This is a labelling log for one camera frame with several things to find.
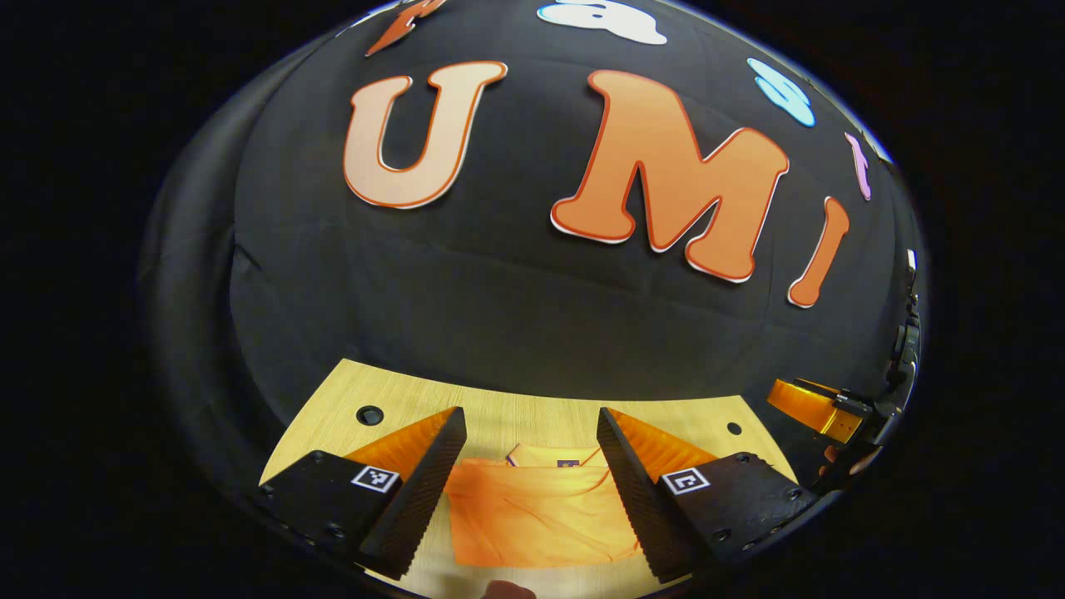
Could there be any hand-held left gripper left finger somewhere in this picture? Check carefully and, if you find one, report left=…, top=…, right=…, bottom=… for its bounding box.
left=254, top=406, right=468, bottom=582

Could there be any orange polo T-shirt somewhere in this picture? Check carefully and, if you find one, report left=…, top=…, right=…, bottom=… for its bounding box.
left=445, top=443, right=641, bottom=569

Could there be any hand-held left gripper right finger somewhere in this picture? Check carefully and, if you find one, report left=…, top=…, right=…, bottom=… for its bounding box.
left=597, top=407, right=820, bottom=583

